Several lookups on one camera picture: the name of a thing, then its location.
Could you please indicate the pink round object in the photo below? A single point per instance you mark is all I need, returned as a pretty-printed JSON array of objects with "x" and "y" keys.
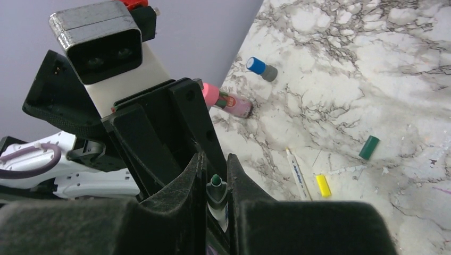
[{"x": 235, "y": 105}]

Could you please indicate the dark green marker cap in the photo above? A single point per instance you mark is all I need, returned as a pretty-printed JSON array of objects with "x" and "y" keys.
[{"x": 369, "y": 147}]

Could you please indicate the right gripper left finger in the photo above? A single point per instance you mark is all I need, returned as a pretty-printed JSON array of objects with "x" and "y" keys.
[{"x": 172, "y": 221}]

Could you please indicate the white yellow-tip marker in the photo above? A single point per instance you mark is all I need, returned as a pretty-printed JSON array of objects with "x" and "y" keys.
[{"x": 299, "y": 180}]

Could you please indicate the white green-tip marker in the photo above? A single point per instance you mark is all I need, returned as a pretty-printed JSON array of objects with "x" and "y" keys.
[{"x": 217, "y": 200}]

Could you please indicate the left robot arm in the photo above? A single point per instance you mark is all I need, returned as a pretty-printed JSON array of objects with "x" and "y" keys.
[{"x": 46, "y": 168}]

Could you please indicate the blue cylinder container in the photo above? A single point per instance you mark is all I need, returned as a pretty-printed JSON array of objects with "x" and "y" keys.
[{"x": 267, "y": 72}]

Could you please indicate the yellow marker cap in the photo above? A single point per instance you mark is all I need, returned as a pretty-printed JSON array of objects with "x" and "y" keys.
[{"x": 323, "y": 186}]

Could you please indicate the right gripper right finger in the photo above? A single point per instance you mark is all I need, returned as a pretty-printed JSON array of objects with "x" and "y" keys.
[{"x": 261, "y": 224}]

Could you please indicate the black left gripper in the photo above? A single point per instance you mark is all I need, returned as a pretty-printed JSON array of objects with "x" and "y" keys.
[{"x": 145, "y": 133}]

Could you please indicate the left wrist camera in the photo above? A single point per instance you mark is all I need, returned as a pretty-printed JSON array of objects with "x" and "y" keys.
[{"x": 106, "y": 45}]

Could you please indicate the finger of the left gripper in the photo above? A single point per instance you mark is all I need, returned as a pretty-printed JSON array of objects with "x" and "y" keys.
[{"x": 192, "y": 111}]

